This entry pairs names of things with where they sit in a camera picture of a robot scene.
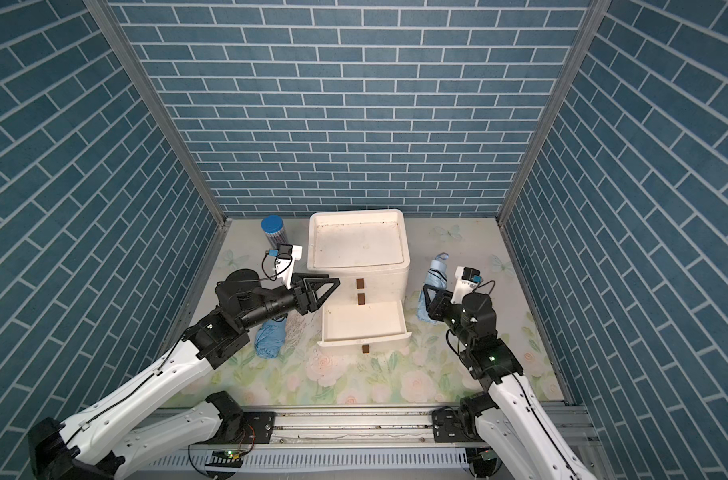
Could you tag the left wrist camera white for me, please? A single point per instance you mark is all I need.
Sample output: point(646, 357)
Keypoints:
point(283, 258)

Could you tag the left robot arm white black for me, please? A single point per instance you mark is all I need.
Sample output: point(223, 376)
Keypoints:
point(106, 440)

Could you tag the pencil tube blue lid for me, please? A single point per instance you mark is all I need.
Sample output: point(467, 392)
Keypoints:
point(274, 229)

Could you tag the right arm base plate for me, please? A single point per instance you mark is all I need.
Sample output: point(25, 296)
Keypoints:
point(450, 425)

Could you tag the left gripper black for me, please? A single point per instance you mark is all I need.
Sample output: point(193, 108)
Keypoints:
point(305, 302)

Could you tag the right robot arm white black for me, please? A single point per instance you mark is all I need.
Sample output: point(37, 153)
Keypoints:
point(506, 414)

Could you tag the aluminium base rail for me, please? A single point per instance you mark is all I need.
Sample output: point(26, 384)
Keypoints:
point(377, 438)

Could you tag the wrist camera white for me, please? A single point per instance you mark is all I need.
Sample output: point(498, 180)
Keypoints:
point(467, 280)
point(283, 258)

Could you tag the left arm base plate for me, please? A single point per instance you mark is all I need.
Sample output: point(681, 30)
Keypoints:
point(252, 427)

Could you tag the white plastic drawer cabinet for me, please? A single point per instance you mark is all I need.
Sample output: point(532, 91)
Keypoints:
point(367, 250)

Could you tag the floral table mat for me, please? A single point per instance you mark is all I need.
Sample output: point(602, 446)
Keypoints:
point(426, 371)

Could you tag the white drawer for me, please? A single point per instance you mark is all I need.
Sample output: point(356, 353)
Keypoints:
point(352, 329)

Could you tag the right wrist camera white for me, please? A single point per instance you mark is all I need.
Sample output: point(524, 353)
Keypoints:
point(467, 280)

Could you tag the blue umbrella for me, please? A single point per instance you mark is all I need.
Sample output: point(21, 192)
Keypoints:
point(270, 338)
point(436, 276)

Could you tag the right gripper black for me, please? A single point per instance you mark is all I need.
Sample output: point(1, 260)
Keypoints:
point(438, 307)

